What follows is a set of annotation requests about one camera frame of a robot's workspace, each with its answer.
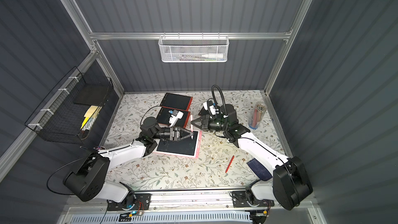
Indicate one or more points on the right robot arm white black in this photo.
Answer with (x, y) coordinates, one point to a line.
(290, 181)

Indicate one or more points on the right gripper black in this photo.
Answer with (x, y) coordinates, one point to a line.
(208, 123)

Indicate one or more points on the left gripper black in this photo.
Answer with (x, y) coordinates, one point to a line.
(175, 134)

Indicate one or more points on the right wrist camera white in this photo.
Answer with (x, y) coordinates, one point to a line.
(211, 108)

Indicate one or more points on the white wire mesh basket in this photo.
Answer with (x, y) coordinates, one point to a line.
(179, 50)

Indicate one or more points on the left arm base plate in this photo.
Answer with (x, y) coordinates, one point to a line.
(136, 202)

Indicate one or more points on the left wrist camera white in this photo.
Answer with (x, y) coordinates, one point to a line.
(175, 116)

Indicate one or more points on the white marker in basket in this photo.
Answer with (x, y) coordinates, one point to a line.
(213, 56)

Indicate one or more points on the red tablet front with scribbles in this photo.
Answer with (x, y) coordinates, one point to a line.
(164, 115)

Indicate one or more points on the black wire wall basket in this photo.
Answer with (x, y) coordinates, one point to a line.
(59, 119)

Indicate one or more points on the pink white writing tablet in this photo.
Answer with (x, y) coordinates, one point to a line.
(185, 148)

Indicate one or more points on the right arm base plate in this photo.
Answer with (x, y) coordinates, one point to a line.
(245, 198)

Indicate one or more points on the dark blue notebook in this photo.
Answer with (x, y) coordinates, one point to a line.
(259, 170)

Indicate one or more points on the yellow sticky notes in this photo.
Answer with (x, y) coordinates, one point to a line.
(90, 117)

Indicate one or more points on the red stylus diagonal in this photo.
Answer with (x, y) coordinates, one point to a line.
(229, 164)

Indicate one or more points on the clear cup of pencils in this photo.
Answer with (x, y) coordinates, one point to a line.
(257, 115)

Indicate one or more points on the black pad in basket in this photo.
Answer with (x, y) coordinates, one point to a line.
(93, 95)

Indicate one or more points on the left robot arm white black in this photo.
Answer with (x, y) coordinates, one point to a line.
(87, 179)

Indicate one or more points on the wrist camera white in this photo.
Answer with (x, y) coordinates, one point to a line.
(211, 108)
(175, 116)

